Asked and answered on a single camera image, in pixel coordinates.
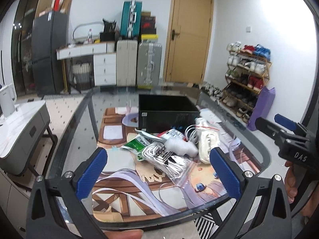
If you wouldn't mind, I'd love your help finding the black cardboard storage box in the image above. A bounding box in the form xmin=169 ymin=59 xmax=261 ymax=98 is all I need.
xmin=138 ymin=94 xmax=200 ymax=133

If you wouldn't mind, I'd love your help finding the white drawer desk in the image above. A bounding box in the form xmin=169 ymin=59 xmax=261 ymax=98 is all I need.
xmin=56 ymin=42 xmax=117 ymax=86

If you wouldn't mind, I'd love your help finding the wooden door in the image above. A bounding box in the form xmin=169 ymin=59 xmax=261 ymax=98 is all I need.
xmin=163 ymin=0 xmax=214 ymax=84

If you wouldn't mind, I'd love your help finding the person's right hand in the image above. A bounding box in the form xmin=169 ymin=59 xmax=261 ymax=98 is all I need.
xmin=284 ymin=161 xmax=317 ymax=218

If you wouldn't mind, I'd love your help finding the grey side cabinet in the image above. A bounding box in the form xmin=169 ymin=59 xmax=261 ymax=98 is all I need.
xmin=1 ymin=100 xmax=58 ymax=176

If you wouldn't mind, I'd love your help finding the adidas bagged white cloth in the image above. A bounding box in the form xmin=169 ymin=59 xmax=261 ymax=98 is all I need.
xmin=142 ymin=141 xmax=195 ymax=187

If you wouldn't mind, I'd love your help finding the wicker laundry basket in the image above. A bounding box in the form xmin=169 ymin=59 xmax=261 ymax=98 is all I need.
xmin=71 ymin=63 xmax=92 ymax=91

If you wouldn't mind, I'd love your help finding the beige suitcase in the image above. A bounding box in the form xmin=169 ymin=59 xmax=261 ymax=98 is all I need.
xmin=116 ymin=40 xmax=138 ymax=86

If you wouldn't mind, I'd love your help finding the red white mask packet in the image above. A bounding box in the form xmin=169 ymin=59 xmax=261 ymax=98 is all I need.
xmin=158 ymin=129 xmax=185 ymax=140

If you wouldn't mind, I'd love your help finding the black refrigerator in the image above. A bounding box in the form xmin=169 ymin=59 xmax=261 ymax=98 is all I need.
xmin=31 ymin=11 xmax=68 ymax=97

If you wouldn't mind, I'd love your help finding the white cable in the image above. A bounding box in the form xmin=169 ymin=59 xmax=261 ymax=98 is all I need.
xmin=184 ymin=124 xmax=200 ymax=145

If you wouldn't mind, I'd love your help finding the purple shopping bag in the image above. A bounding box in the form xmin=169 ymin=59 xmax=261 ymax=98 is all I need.
xmin=247 ymin=87 xmax=276 ymax=131

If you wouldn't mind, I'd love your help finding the teal suitcase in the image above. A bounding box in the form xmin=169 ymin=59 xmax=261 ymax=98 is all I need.
xmin=120 ymin=0 xmax=142 ymax=39

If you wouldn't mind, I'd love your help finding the silver suitcase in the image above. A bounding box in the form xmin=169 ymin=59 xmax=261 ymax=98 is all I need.
xmin=136 ymin=42 xmax=162 ymax=86

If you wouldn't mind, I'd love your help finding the white power strip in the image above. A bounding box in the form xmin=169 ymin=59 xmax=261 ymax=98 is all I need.
xmin=195 ymin=118 xmax=221 ymax=164

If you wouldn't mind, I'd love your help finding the anime print table mat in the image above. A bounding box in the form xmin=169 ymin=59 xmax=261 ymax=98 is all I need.
xmin=92 ymin=106 xmax=263 ymax=223

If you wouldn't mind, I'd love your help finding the bamboo shoe rack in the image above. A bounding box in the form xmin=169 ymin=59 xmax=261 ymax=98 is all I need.
xmin=221 ymin=42 xmax=272 ymax=125

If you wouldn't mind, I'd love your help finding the green medicine sachet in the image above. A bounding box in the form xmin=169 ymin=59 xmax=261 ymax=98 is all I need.
xmin=121 ymin=134 xmax=150 ymax=161

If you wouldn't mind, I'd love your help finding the white plush toy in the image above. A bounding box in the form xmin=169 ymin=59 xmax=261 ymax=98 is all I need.
xmin=164 ymin=138 xmax=198 ymax=158

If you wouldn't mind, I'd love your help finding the person's left hand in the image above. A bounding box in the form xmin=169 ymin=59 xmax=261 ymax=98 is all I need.
xmin=104 ymin=229 xmax=144 ymax=239

